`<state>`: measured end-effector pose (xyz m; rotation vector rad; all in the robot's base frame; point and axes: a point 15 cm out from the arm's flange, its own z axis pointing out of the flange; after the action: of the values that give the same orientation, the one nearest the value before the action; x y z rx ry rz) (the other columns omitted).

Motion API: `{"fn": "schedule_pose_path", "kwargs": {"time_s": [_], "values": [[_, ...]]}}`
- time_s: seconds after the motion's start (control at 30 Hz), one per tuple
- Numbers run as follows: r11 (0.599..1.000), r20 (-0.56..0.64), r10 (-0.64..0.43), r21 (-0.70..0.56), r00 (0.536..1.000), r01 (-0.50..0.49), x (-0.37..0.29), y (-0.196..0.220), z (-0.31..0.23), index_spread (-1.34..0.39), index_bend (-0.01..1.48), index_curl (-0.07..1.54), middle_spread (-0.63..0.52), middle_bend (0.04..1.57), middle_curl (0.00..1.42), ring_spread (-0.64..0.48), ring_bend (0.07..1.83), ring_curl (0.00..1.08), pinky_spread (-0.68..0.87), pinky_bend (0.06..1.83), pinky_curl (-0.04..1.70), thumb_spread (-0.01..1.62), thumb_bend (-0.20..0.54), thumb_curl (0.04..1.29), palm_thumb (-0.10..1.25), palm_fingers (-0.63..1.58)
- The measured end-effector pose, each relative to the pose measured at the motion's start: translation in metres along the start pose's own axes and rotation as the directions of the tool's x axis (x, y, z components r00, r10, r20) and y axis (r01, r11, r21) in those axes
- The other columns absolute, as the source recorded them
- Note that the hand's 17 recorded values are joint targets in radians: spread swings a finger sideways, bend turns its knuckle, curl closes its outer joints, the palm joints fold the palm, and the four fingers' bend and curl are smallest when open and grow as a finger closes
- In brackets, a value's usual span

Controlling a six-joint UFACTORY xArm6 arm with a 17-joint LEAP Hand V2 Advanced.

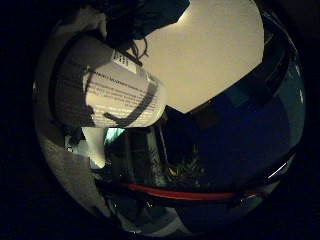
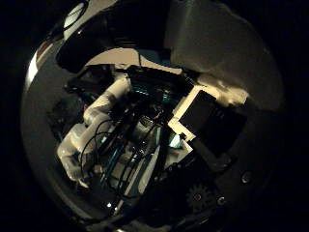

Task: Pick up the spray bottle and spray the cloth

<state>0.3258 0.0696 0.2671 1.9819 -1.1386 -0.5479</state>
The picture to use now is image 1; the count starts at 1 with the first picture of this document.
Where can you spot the white spray bottle black trigger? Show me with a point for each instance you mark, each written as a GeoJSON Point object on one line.
{"type": "Point", "coordinates": [123, 96]}

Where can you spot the dark teal cloth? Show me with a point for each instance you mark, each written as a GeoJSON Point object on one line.
{"type": "Point", "coordinates": [150, 16]}

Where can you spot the green potted plant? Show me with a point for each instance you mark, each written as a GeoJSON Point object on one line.
{"type": "Point", "coordinates": [188, 170]}

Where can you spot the red bar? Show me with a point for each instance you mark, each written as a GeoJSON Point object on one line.
{"type": "Point", "coordinates": [186, 194]}

